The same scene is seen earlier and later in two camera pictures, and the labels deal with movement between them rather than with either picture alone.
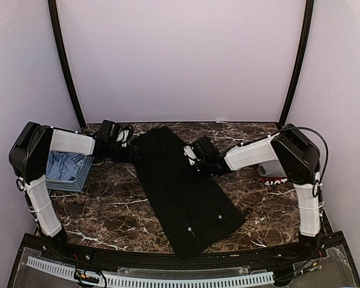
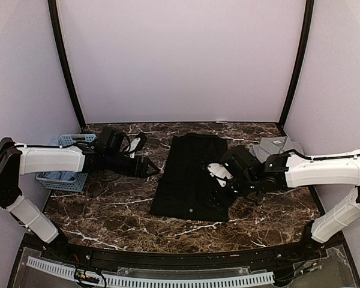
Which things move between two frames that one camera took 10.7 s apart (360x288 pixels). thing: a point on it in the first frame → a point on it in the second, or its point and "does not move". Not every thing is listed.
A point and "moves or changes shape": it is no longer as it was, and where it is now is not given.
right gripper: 191,174 → 217,195
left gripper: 135,150 → 143,169
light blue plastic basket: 76,186 does not move
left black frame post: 53,12 does not move
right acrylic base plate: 335,270 does not move
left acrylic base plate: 27,276 does not move
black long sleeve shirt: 193,212 moves or changes shape
